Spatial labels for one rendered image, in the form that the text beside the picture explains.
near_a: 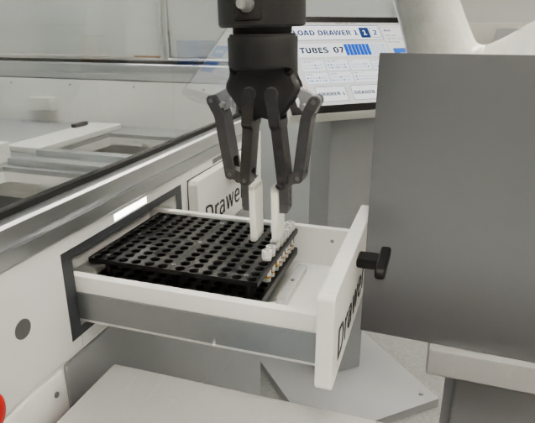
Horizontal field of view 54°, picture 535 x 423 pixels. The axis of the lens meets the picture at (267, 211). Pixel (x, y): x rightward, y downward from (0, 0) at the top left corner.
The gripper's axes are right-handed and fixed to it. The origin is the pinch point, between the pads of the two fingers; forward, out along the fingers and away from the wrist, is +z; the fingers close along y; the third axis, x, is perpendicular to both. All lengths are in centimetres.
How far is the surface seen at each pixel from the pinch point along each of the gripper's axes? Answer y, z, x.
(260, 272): 0.3, 6.2, -3.7
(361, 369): 0, 93, 100
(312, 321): 8.0, 7.7, -10.2
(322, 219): -13, 35, 94
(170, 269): -10.0, 6.0, -6.4
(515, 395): 31.7, 28.6, 12.0
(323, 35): -14, -19, 95
